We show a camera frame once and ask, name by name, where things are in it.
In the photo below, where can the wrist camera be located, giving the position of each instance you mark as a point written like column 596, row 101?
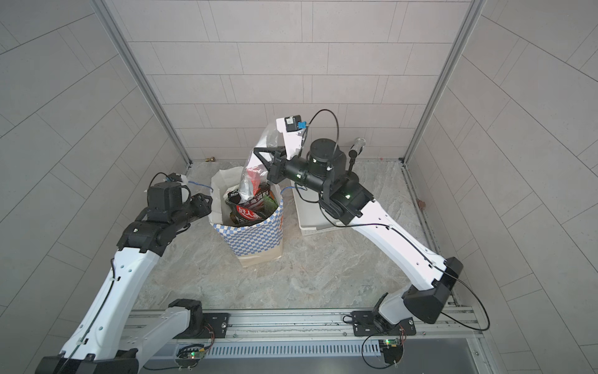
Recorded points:
column 293, row 131
column 167, row 192

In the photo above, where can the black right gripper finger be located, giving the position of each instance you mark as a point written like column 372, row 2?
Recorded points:
column 261, row 165
column 276, row 151

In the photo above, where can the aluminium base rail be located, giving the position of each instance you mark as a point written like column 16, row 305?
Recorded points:
column 312, row 333

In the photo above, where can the checkered paper bag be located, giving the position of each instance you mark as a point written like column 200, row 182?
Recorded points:
column 252, row 245

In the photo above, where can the right circuit board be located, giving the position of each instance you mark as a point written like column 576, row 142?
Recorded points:
column 392, row 351

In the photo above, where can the circuit board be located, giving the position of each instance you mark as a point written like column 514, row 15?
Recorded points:
column 193, row 352
column 392, row 351

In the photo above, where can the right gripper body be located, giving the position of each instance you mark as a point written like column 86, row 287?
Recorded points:
column 286, row 171

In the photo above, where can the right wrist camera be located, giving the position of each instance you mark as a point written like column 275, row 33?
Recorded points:
column 293, row 131

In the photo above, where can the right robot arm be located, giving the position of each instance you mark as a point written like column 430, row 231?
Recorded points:
column 342, row 196

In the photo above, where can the black microphone stand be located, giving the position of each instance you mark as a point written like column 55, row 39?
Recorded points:
column 351, row 165

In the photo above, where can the left circuit board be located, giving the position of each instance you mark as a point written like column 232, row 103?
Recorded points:
column 193, row 352

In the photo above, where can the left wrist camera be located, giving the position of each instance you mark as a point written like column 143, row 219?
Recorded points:
column 167, row 192

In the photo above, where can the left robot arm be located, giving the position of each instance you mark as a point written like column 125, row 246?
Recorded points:
column 96, row 346

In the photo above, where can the black red seasoning packet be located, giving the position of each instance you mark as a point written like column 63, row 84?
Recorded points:
column 241, row 213

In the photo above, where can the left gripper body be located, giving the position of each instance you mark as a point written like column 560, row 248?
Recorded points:
column 201, row 206

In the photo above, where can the white perforated plastic basket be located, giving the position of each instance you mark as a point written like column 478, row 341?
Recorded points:
column 311, row 220

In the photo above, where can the clear plastic seasoning packet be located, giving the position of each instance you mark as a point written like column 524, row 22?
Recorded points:
column 250, row 183

